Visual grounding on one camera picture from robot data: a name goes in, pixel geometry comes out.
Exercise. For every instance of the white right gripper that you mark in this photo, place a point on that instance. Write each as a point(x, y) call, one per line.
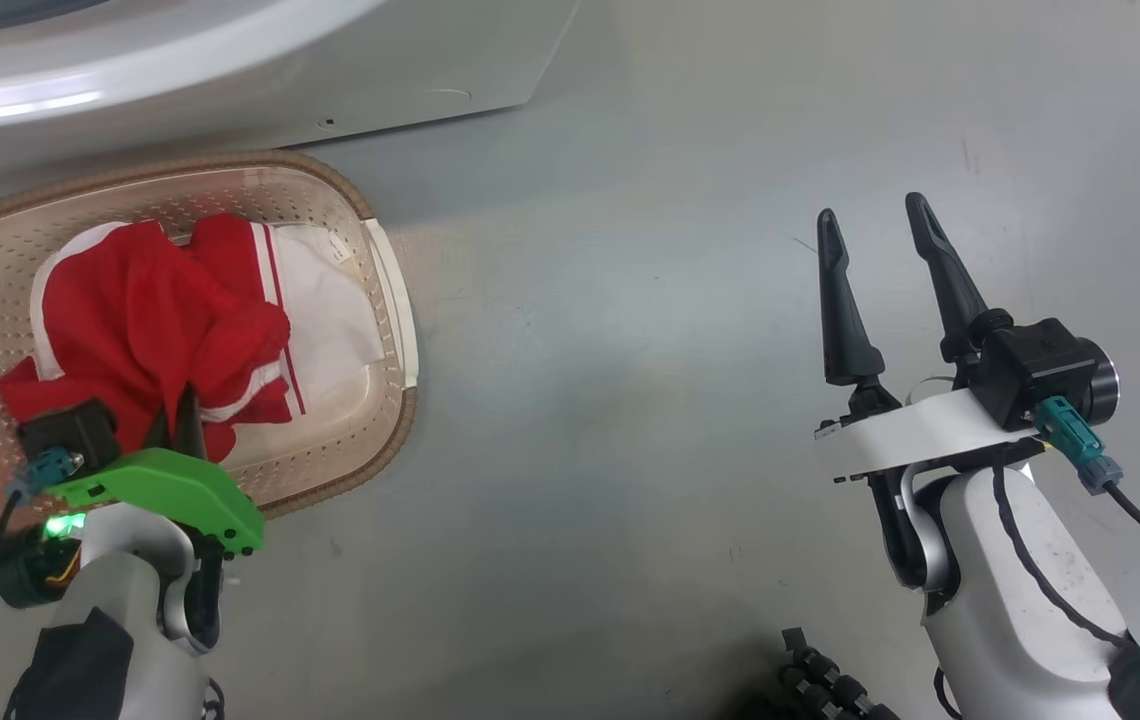
point(920, 430)

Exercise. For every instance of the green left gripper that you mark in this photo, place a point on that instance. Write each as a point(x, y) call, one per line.
point(170, 485)

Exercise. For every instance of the red and white garment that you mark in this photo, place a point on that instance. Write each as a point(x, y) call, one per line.
point(130, 320)

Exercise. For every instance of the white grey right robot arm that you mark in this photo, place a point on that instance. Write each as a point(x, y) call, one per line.
point(1010, 590)

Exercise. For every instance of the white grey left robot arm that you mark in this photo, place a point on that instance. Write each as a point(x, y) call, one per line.
point(120, 590)

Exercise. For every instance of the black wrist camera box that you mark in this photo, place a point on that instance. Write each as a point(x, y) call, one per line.
point(70, 430)
point(1040, 365)

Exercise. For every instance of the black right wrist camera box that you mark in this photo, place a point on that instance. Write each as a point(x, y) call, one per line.
point(1040, 365)

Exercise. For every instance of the cream perforated laundry basket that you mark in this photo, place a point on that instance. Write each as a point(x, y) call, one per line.
point(370, 300)

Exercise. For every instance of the white front-load washing machine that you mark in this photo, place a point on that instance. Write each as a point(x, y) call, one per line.
point(230, 80)

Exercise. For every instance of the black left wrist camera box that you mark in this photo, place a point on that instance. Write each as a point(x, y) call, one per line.
point(70, 430)

